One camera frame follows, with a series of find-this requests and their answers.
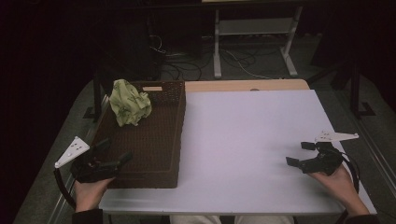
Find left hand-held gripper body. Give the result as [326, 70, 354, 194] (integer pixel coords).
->
[54, 135, 120, 184]

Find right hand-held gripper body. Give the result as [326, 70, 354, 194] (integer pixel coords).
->
[300, 130, 360, 175]

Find person's left hand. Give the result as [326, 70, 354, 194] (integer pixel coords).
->
[74, 176, 115, 207]

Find person's right hand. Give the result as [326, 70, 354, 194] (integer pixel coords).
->
[307, 163, 363, 204]

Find brown woven basket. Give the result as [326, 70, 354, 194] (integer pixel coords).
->
[90, 80, 188, 189]

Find crumpled green cloth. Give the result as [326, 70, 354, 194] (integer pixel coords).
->
[108, 78, 153, 128]

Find black metal stand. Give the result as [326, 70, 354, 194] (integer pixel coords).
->
[306, 57, 377, 119]
[82, 69, 105, 121]

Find light wooden board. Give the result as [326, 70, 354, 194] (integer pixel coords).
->
[184, 78, 311, 93]

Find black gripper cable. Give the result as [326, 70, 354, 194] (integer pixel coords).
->
[52, 167, 78, 210]
[339, 150, 361, 194]

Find white floor cable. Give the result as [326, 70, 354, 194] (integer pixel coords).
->
[223, 49, 283, 80]

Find black floor cables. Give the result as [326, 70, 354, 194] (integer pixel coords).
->
[148, 34, 216, 81]

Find white metal table frame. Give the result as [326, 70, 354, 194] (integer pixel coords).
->
[212, 5, 304, 79]

